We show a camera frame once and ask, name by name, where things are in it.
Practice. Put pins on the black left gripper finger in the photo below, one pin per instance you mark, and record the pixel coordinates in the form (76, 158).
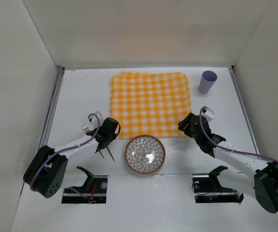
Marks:
(93, 132)
(101, 146)

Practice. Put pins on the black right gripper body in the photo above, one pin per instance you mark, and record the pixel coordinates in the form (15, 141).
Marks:
(185, 124)

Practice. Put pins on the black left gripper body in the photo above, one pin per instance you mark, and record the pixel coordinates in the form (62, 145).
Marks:
(103, 144)

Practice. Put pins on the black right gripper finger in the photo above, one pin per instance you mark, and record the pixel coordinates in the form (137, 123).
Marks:
(184, 124)
(192, 134)

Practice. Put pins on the silver fork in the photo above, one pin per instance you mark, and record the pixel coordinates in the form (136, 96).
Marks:
(86, 128)

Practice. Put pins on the copper spoon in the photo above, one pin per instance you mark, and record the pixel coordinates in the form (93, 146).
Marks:
(107, 151)

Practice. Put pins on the yellow checkered cloth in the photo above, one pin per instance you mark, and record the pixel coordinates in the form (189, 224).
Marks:
(149, 103)

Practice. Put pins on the patterned ceramic bowl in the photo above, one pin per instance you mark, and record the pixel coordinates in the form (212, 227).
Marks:
(144, 154)

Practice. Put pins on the lilac plastic cup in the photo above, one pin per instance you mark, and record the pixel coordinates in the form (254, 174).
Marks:
(208, 78)

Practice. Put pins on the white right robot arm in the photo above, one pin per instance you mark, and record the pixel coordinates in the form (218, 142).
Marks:
(251, 174)

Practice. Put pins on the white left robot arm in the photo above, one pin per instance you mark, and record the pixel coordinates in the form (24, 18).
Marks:
(47, 172)

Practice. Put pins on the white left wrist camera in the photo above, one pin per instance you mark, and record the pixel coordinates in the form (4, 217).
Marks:
(97, 120)

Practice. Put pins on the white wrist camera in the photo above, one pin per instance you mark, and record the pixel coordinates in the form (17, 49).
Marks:
(97, 120)
(207, 113)

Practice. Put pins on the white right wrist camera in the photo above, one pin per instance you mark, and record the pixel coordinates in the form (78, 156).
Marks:
(207, 113)

